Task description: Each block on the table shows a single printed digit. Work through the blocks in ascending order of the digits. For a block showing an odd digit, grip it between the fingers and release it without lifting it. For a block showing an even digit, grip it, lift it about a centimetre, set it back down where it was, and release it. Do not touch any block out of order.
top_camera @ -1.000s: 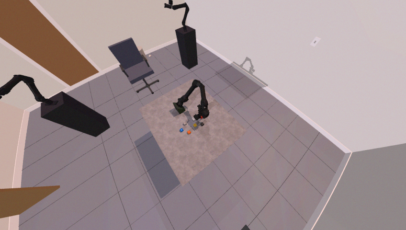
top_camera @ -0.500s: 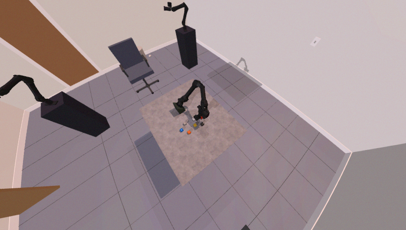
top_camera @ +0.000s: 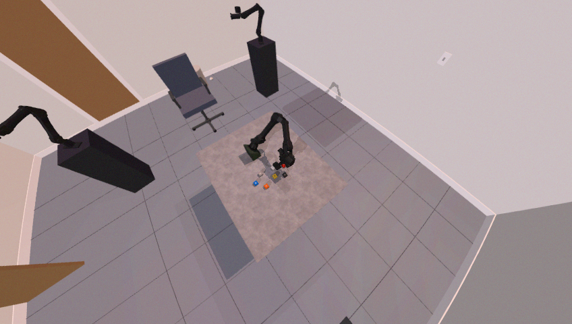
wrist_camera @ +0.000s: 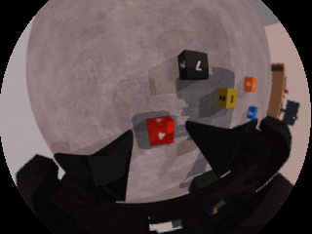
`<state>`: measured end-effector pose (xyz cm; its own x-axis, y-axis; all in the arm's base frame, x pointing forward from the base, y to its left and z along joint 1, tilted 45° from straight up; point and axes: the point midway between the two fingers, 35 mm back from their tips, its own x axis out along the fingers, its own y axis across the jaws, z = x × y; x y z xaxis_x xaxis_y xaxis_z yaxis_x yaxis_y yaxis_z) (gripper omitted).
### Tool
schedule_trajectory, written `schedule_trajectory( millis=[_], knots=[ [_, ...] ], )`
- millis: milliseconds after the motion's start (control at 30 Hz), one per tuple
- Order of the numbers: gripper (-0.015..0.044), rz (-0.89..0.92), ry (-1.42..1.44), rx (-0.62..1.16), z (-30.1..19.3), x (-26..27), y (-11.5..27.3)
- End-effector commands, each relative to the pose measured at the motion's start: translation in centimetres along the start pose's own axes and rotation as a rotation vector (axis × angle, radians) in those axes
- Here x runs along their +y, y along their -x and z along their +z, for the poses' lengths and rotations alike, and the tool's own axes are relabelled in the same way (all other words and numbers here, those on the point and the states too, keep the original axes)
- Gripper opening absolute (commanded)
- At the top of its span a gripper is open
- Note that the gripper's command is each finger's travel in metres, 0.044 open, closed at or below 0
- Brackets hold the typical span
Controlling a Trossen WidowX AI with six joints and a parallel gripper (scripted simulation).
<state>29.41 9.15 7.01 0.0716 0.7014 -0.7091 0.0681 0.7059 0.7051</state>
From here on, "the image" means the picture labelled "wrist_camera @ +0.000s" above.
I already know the blue block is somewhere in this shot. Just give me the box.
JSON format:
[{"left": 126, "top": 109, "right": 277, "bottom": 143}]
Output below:
[{"left": 247, "top": 106, "right": 258, "bottom": 120}]

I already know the orange block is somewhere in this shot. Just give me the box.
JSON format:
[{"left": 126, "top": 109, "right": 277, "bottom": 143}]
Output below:
[{"left": 243, "top": 77, "right": 257, "bottom": 93}]

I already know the red block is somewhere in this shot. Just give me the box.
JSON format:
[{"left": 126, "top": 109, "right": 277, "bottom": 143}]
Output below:
[{"left": 145, "top": 116, "right": 175, "bottom": 145}]

